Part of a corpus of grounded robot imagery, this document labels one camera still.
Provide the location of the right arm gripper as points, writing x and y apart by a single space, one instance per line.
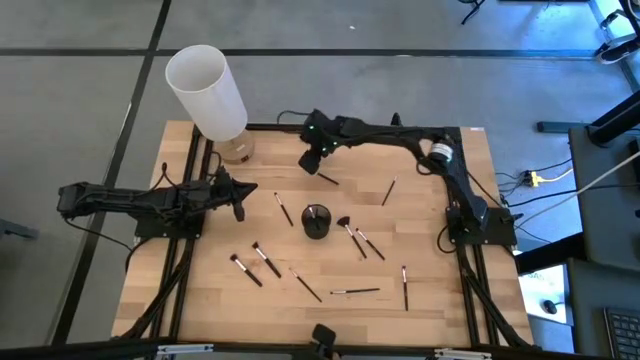
322 132

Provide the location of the black aluminium frame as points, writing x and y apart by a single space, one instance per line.
265 128

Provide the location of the office chair base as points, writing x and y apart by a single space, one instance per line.
617 47

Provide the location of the white shade table lamp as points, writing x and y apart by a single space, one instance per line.
210 95

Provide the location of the silver metal bracket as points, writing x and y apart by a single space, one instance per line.
185 349
462 354

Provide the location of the black fluffy makeup brush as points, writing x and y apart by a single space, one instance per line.
266 260
245 270

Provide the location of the yellow power plug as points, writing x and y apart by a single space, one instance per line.
534 178

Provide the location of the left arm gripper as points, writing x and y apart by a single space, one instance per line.
235 190

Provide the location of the black keyboard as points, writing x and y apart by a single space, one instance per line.
624 334

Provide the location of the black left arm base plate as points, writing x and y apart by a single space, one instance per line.
150 230

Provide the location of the grey furniture foot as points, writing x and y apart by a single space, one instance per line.
15 230

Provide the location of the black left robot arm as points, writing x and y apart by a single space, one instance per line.
125 197

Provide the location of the black chair leg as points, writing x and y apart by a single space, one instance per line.
471 11

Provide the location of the black camera post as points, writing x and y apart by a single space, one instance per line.
396 119

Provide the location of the grey desk top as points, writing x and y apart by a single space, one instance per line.
607 225
595 300

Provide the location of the black round brush holder cup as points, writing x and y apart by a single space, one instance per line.
320 230

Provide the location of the white mouse pad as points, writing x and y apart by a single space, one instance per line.
542 287

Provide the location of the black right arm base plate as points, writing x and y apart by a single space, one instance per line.
500 232

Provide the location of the black computer mouse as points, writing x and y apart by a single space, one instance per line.
550 306

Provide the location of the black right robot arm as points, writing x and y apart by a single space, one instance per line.
465 190

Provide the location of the black fan makeup brush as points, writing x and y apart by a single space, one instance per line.
351 236

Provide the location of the black desk beam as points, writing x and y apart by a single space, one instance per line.
617 120
547 255

